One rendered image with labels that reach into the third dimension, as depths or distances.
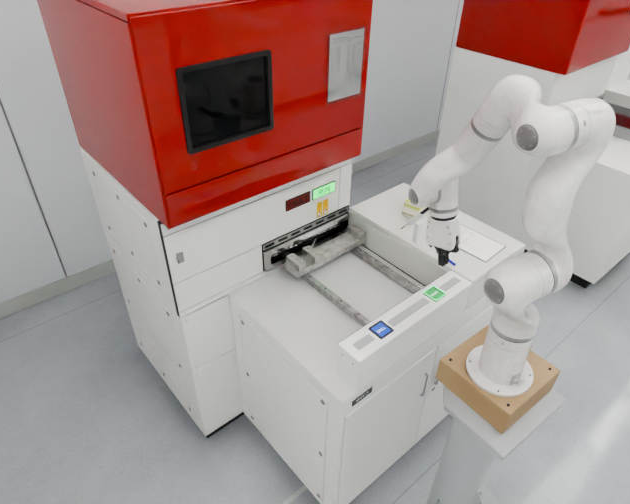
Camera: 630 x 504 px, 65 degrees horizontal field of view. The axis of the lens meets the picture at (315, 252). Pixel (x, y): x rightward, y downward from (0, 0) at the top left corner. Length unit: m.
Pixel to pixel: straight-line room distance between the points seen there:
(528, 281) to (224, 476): 1.60
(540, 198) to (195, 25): 0.92
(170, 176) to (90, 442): 1.52
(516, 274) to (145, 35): 1.04
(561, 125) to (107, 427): 2.26
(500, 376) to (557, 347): 1.61
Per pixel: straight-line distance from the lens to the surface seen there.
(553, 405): 1.70
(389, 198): 2.17
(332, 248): 1.98
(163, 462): 2.46
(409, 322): 1.59
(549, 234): 1.23
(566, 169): 1.20
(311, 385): 1.65
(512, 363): 1.48
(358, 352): 1.48
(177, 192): 1.49
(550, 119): 1.08
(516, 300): 1.26
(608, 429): 2.85
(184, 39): 1.37
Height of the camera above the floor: 2.07
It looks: 37 degrees down
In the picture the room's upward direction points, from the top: 1 degrees clockwise
